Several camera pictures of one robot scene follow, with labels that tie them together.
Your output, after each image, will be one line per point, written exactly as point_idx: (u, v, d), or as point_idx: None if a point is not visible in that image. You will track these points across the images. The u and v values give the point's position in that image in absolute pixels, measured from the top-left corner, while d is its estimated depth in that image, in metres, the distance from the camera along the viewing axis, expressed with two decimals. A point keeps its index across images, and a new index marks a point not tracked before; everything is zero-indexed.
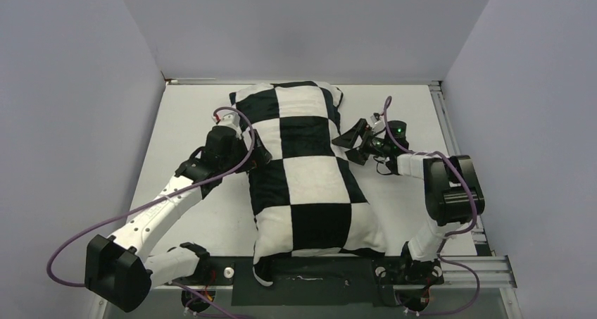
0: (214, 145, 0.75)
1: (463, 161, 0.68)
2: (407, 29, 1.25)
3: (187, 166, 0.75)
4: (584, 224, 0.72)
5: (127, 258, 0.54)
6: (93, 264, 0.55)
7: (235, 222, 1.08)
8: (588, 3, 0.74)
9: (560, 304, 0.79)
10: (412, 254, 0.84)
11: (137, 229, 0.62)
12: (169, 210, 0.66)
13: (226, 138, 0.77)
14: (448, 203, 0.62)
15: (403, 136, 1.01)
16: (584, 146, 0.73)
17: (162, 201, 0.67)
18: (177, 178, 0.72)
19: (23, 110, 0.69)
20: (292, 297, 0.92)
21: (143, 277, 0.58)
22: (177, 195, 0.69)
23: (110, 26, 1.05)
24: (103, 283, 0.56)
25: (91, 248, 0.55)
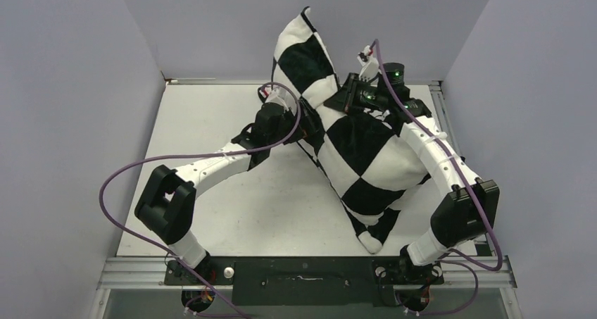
0: (262, 124, 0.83)
1: (491, 193, 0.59)
2: (407, 29, 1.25)
3: (241, 139, 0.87)
4: (583, 224, 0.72)
5: (184, 188, 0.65)
6: (151, 190, 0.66)
7: (235, 222, 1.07)
8: (588, 3, 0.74)
9: (560, 304, 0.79)
10: (412, 259, 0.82)
11: (196, 170, 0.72)
12: (224, 165, 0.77)
13: (273, 117, 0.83)
14: (457, 239, 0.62)
15: (400, 82, 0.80)
16: (585, 146, 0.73)
17: (220, 156, 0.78)
18: (231, 144, 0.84)
19: (22, 110, 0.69)
20: (292, 298, 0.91)
21: (188, 218, 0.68)
22: (232, 156, 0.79)
23: (110, 25, 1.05)
24: (151, 210, 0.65)
25: (154, 174, 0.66)
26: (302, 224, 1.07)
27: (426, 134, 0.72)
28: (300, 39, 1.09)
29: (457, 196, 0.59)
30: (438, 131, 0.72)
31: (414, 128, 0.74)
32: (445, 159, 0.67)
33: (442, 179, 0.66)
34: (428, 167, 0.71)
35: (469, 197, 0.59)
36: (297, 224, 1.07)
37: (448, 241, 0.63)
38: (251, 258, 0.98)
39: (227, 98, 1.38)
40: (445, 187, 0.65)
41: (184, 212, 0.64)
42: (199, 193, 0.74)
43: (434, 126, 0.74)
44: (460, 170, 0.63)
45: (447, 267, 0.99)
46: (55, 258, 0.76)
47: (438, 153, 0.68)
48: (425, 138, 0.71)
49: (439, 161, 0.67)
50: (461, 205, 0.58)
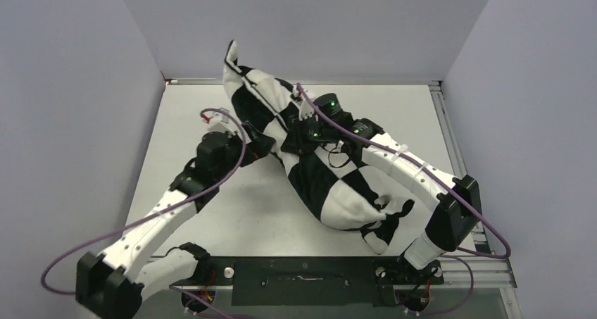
0: (205, 158, 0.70)
1: (473, 187, 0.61)
2: (407, 29, 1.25)
3: (181, 180, 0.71)
4: (583, 224, 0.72)
5: (115, 277, 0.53)
6: (81, 282, 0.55)
7: (235, 221, 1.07)
8: (587, 2, 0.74)
9: (560, 304, 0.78)
10: (415, 267, 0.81)
11: (128, 246, 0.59)
12: (162, 227, 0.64)
13: (216, 150, 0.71)
14: (460, 239, 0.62)
15: (338, 110, 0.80)
16: (584, 146, 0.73)
17: (155, 217, 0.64)
18: (170, 193, 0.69)
19: (22, 109, 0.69)
20: (293, 297, 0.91)
21: (134, 298, 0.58)
22: (170, 211, 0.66)
23: (109, 24, 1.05)
24: (91, 299, 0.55)
25: (79, 265, 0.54)
26: (301, 222, 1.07)
27: (388, 153, 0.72)
28: (238, 84, 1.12)
29: (446, 206, 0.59)
30: (398, 145, 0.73)
31: (375, 150, 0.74)
32: (418, 171, 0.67)
33: (424, 191, 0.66)
34: (403, 182, 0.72)
35: (457, 201, 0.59)
36: (298, 222, 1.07)
37: (455, 246, 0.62)
38: (251, 258, 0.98)
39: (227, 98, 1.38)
40: (430, 198, 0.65)
41: (121, 297, 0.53)
42: (141, 265, 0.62)
43: (391, 141, 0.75)
44: (436, 177, 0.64)
45: (446, 266, 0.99)
46: (54, 258, 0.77)
47: (408, 167, 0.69)
48: (390, 157, 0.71)
49: (414, 174, 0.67)
50: (455, 210, 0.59)
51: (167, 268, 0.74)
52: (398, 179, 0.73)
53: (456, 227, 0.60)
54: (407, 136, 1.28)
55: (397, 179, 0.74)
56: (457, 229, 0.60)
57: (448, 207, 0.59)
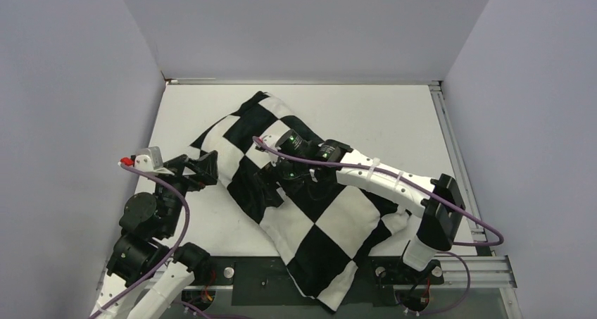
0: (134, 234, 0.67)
1: (451, 184, 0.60)
2: (407, 29, 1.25)
3: (118, 258, 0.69)
4: (583, 224, 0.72)
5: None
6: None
7: (235, 221, 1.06)
8: (586, 3, 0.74)
9: (560, 305, 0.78)
10: (412, 266, 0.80)
11: None
12: None
13: (142, 224, 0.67)
14: (453, 235, 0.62)
15: (300, 142, 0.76)
16: (583, 148, 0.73)
17: (100, 314, 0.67)
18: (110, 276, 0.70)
19: (22, 109, 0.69)
20: (305, 285, 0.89)
21: None
22: (112, 305, 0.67)
23: (109, 26, 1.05)
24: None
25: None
26: None
27: (363, 170, 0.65)
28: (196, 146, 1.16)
29: (434, 212, 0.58)
30: (370, 159, 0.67)
31: (348, 170, 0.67)
32: (396, 182, 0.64)
33: (407, 201, 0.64)
34: (383, 194, 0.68)
35: (441, 203, 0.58)
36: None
37: (451, 243, 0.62)
38: (251, 258, 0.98)
39: (227, 98, 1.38)
40: (415, 205, 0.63)
41: None
42: None
43: (360, 156, 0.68)
44: (417, 184, 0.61)
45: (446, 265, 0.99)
46: (54, 258, 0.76)
47: (386, 179, 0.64)
48: (365, 174, 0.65)
49: (393, 187, 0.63)
50: (443, 211, 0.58)
51: (156, 304, 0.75)
52: (376, 192, 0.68)
53: (446, 229, 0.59)
54: (407, 136, 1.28)
55: (375, 194, 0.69)
56: (447, 231, 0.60)
57: (435, 213, 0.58)
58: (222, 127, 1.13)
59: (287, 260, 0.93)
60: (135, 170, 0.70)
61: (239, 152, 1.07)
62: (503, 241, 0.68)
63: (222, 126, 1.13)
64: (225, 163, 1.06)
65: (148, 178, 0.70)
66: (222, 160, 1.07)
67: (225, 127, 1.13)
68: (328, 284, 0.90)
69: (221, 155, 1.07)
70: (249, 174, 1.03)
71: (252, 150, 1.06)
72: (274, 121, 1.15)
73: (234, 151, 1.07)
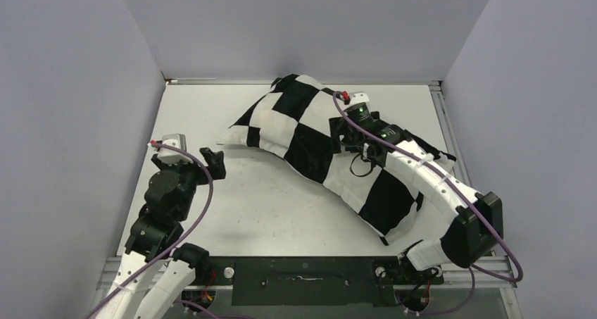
0: (158, 205, 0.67)
1: (496, 205, 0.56)
2: (407, 29, 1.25)
3: (137, 235, 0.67)
4: (583, 224, 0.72)
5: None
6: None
7: (235, 220, 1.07)
8: (586, 3, 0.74)
9: (560, 305, 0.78)
10: (416, 265, 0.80)
11: None
12: (128, 301, 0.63)
13: (169, 195, 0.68)
14: (479, 254, 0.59)
15: (367, 117, 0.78)
16: (583, 146, 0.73)
17: (119, 291, 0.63)
18: (127, 255, 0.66)
19: (22, 108, 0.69)
20: (381, 227, 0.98)
21: None
22: (132, 282, 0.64)
23: (109, 26, 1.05)
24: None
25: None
26: (302, 222, 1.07)
27: (413, 159, 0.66)
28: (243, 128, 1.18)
29: (466, 220, 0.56)
30: (424, 154, 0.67)
31: (399, 155, 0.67)
32: (440, 182, 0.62)
33: (443, 203, 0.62)
34: (422, 189, 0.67)
35: (476, 217, 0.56)
36: (312, 200, 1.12)
37: (470, 260, 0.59)
38: (251, 258, 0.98)
39: (228, 98, 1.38)
40: (448, 211, 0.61)
41: None
42: None
43: (415, 147, 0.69)
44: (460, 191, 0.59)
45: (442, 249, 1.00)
46: (54, 257, 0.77)
47: (431, 177, 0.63)
48: (413, 164, 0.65)
49: (436, 186, 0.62)
50: (474, 226, 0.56)
51: (161, 300, 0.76)
52: (417, 186, 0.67)
53: (473, 243, 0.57)
54: None
55: (416, 186, 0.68)
56: (473, 246, 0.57)
57: (467, 222, 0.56)
58: (268, 104, 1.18)
59: (358, 208, 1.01)
60: (161, 149, 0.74)
61: (292, 121, 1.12)
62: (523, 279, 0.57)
63: (267, 103, 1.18)
64: (281, 132, 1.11)
65: (174, 155, 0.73)
66: (277, 132, 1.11)
67: (270, 103, 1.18)
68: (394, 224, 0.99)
69: (275, 127, 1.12)
70: (308, 137, 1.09)
71: (304, 117, 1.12)
72: (316, 92, 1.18)
73: (287, 121, 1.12)
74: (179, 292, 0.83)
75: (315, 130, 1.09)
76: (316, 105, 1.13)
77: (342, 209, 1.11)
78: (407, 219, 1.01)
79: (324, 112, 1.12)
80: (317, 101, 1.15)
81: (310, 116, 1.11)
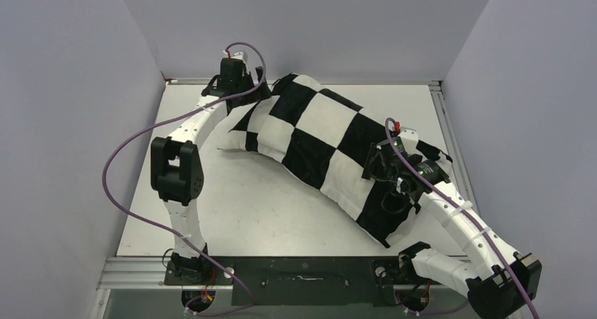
0: (229, 70, 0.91)
1: (533, 267, 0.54)
2: (407, 29, 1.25)
3: (210, 89, 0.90)
4: (583, 224, 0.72)
5: (186, 148, 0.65)
6: (158, 161, 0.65)
7: (235, 222, 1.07)
8: (586, 2, 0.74)
9: (561, 305, 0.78)
10: (420, 272, 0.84)
11: (186, 130, 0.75)
12: (207, 117, 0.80)
13: (237, 64, 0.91)
14: (508, 313, 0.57)
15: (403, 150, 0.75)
16: (583, 146, 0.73)
17: (200, 110, 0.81)
18: (204, 97, 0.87)
19: (20, 107, 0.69)
20: (378, 234, 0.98)
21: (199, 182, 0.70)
22: (210, 107, 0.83)
23: (109, 25, 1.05)
24: (166, 178, 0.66)
25: (155, 148, 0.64)
26: (302, 222, 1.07)
27: (450, 204, 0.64)
28: (239, 132, 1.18)
29: (503, 280, 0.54)
30: (462, 200, 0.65)
31: (436, 197, 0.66)
32: (477, 234, 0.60)
33: (477, 255, 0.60)
34: (455, 238, 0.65)
35: (512, 280, 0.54)
36: (312, 202, 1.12)
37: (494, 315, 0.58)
38: (251, 258, 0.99)
39: None
40: (482, 265, 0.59)
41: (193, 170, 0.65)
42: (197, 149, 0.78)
43: (454, 191, 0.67)
44: (498, 248, 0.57)
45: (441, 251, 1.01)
46: (54, 257, 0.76)
47: (468, 227, 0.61)
48: (450, 210, 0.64)
49: (472, 237, 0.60)
50: (510, 287, 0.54)
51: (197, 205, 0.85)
52: (450, 232, 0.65)
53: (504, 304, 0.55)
54: None
55: (449, 232, 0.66)
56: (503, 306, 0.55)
57: (503, 284, 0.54)
58: (265, 108, 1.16)
59: (356, 216, 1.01)
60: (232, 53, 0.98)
61: (290, 126, 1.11)
62: None
63: (264, 105, 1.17)
64: (278, 137, 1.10)
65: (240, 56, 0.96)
66: (275, 136, 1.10)
67: (267, 106, 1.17)
68: (393, 229, 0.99)
69: (272, 132, 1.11)
70: (304, 143, 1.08)
71: (302, 121, 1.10)
72: (314, 95, 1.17)
73: (285, 126, 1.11)
74: (198, 241, 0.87)
75: (311, 135, 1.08)
76: (313, 109, 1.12)
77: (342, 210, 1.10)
78: (406, 222, 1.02)
79: (320, 117, 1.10)
80: (314, 104, 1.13)
81: (307, 121, 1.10)
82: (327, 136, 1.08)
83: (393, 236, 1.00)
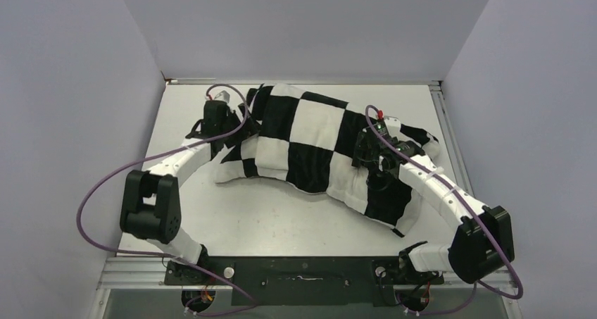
0: (214, 113, 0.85)
1: (504, 220, 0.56)
2: (407, 29, 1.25)
3: (193, 133, 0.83)
4: (583, 224, 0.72)
5: (165, 180, 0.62)
6: (132, 198, 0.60)
7: (235, 222, 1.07)
8: (586, 3, 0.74)
9: (560, 305, 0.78)
10: (419, 268, 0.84)
11: (167, 165, 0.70)
12: (191, 156, 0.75)
13: (222, 107, 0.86)
14: (486, 272, 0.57)
15: (385, 132, 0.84)
16: (582, 146, 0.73)
17: (184, 150, 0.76)
18: (187, 139, 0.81)
19: (20, 107, 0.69)
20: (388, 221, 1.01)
21: (176, 220, 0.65)
22: (195, 147, 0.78)
23: (108, 26, 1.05)
24: (138, 216, 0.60)
25: (131, 182, 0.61)
26: (302, 222, 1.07)
27: (423, 171, 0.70)
28: (232, 163, 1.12)
29: (470, 228, 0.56)
30: (434, 166, 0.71)
31: (411, 167, 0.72)
32: (447, 192, 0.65)
33: (450, 213, 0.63)
34: (432, 202, 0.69)
35: (479, 227, 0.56)
36: (312, 201, 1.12)
37: (479, 276, 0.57)
38: (251, 258, 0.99)
39: None
40: (454, 221, 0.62)
41: (170, 203, 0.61)
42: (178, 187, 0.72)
43: (428, 162, 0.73)
44: (465, 201, 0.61)
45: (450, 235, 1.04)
46: (55, 257, 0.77)
47: (438, 187, 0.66)
48: (423, 175, 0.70)
49: (442, 195, 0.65)
50: (479, 236, 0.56)
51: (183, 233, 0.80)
52: (427, 197, 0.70)
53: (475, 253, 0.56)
54: None
55: (426, 198, 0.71)
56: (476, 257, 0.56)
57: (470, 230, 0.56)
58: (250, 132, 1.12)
59: (364, 210, 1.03)
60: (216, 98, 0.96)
61: (284, 142, 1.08)
62: (523, 295, 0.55)
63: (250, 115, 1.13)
64: (276, 155, 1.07)
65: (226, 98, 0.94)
66: (273, 156, 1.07)
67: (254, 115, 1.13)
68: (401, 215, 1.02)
69: (269, 151, 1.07)
70: (302, 154, 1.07)
71: (292, 134, 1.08)
72: (296, 103, 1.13)
73: (279, 143, 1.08)
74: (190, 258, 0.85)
75: (305, 145, 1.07)
76: (300, 119, 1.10)
77: (342, 209, 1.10)
78: (413, 206, 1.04)
79: (310, 124, 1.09)
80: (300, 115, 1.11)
81: (298, 132, 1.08)
82: (322, 141, 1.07)
83: (403, 222, 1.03)
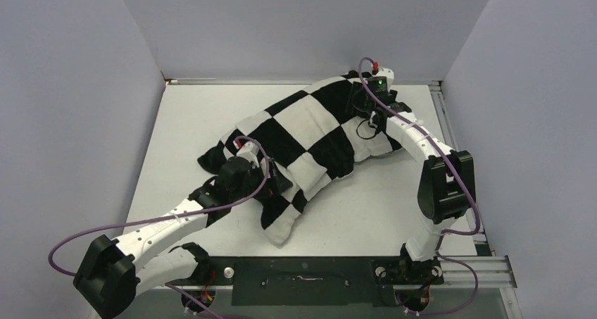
0: (227, 177, 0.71)
1: (466, 160, 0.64)
2: (407, 29, 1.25)
3: (200, 192, 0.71)
4: (581, 225, 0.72)
5: (122, 265, 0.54)
6: (88, 263, 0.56)
7: (234, 222, 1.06)
8: (586, 3, 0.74)
9: (559, 305, 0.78)
10: (412, 255, 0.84)
11: (140, 239, 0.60)
12: (175, 230, 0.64)
13: (238, 173, 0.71)
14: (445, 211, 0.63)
15: (384, 87, 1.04)
16: (581, 147, 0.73)
17: (170, 219, 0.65)
18: (188, 201, 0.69)
19: (20, 108, 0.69)
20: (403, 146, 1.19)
21: (129, 295, 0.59)
22: (185, 217, 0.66)
23: (109, 27, 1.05)
24: (90, 283, 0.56)
25: (92, 248, 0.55)
26: (302, 222, 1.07)
27: (405, 123, 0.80)
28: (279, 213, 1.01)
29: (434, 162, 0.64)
30: (415, 120, 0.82)
31: (396, 120, 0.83)
32: (422, 138, 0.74)
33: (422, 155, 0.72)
34: (412, 151, 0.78)
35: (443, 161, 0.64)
36: (312, 202, 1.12)
37: (439, 213, 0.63)
38: (251, 258, 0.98)
39: (227, 100, 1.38)
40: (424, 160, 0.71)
41: (120, 288, 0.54)
42: (147, 260, 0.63)
43: (411, 117, 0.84)
44: (436, 144, 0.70)
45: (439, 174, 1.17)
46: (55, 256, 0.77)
47: (415, 134, 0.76)
48: (404, 125, 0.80)
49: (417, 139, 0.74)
50: (441, 169, 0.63)
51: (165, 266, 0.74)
52: (407, 147, 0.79)
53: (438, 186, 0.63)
54: None
55: (406, 148, 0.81)
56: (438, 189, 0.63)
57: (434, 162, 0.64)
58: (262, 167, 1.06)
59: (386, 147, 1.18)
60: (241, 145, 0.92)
61: (305, 154, 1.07)
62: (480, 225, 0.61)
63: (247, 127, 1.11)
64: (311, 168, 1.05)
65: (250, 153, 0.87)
66: (309, 170, 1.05)
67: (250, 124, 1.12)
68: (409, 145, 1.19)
69: (302, 170, 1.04)
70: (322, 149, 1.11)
71: (300, 140, 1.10)
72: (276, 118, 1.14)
73: (303, 158, 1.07)
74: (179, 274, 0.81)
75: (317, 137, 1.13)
76: (294, 126, 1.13)
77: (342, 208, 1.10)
78: None
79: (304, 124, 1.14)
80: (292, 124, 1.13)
81: (301, 134, 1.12)
82: (327, 127, 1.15)
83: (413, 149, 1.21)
